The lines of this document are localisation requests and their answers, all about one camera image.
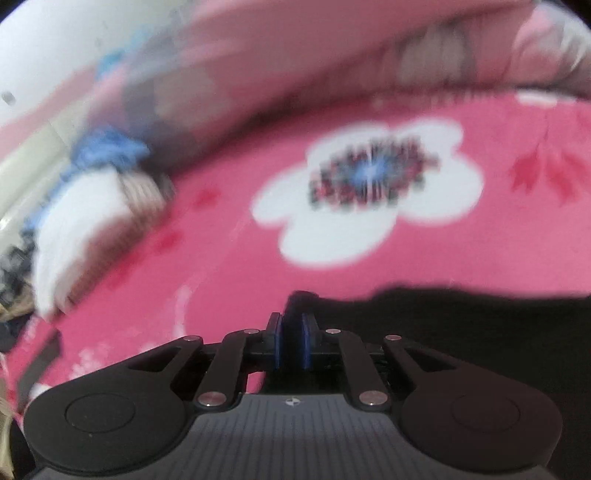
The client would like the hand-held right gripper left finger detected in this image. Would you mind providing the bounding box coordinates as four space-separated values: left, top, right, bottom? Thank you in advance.
127 313 282 411

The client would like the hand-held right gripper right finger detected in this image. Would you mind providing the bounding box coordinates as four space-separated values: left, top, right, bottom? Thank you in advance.
302 313 458 411

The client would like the black garment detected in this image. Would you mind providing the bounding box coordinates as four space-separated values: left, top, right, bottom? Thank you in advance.
259 285 591 444

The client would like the pile of white clothes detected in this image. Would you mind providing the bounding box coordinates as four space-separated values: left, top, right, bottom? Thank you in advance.
32 171 174 319

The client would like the pink floral fleece blanket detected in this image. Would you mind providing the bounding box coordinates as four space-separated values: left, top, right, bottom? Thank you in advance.
0 88 591 411

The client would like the light blue cloth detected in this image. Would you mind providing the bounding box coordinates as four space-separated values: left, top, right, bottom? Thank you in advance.
25 129 151 232

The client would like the pink floral quilt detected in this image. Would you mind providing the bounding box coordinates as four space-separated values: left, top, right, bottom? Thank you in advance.
88 0 591 155

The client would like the cream padded furniture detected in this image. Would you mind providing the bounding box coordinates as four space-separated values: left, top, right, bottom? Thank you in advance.
0 115 93 222

